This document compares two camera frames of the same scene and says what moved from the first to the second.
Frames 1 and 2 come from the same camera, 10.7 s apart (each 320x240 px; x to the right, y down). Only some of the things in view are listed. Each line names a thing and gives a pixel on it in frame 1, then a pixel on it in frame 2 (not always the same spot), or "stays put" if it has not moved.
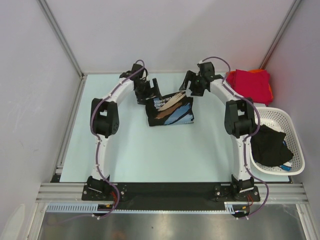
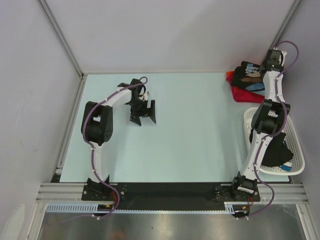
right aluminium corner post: [280, 34] stays put
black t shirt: [177, 108] → [248, 76]
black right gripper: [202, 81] → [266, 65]
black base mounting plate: [170, 195] stays put
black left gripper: [150, 92] → [135, 116]
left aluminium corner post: [61, 36] stays put
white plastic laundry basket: [279, 119] stays put
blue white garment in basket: [288, 165] stays put
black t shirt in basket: [268, 147] stays put
